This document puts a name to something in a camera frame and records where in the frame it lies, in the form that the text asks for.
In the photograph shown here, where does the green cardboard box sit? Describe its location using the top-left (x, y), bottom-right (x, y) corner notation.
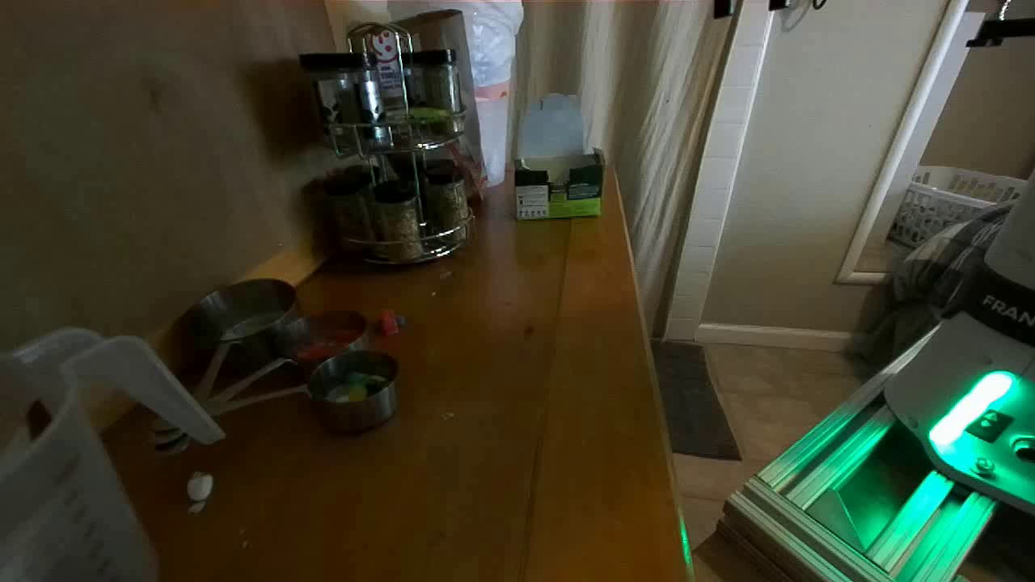
top-left (511, 89), bottom-right (608, 226)

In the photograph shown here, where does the white door frame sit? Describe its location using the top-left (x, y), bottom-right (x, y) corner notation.
top-left (660, 0), bottom-right (782, 348)

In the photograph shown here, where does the medium steel measuring cup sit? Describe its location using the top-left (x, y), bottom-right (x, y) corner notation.
top-left (210, 307), bottom-right (374, 410)

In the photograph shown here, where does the glass spice jar black lid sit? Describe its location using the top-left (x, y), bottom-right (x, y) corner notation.
top-left (297, 48), bottom-right (365, 121)
top-left (369, 181), bottom-right (424, 260)
top-left (320, 164), bottom-right (374, 244)
top-left (422, 158), bottom-right (476, 237)
top-left (400, 45), bottom-right (463, 116)

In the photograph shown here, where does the wooden board panel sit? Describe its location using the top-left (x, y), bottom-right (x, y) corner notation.
top-left (0, 0), bottom-right (340, 356)

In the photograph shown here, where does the small red object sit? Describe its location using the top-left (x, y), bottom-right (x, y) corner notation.
top-left (369, 307), bottom-right (408, 343)

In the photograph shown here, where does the small steel measuring cup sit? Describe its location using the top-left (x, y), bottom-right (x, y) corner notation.
top-left (208, 348), bottom-right (404, 439)

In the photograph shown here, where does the large steel measuring cup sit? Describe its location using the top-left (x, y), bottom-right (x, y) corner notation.
top-left (159, 273), bottom-right (303, 403)

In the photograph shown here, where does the plaid grey cloth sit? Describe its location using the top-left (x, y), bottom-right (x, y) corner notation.
top-left (849, 203), bottom-right (1012, 370)

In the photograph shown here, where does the white laundry basket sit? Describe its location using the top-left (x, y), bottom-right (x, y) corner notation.
top-left (883, 162), bottom-right (1035, 256)

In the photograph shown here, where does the clear plastic measuring jug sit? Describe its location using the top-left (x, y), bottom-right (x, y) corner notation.
top-left (0, 326), bottom-right (231, 582)

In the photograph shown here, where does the round metal spice rack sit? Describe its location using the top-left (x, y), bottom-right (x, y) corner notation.
top-left (297, 22), bottom-right (484, 269)

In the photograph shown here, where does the dark floor mat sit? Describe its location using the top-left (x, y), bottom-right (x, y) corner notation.
top-left (651, 340), bottom-right (743, 465)

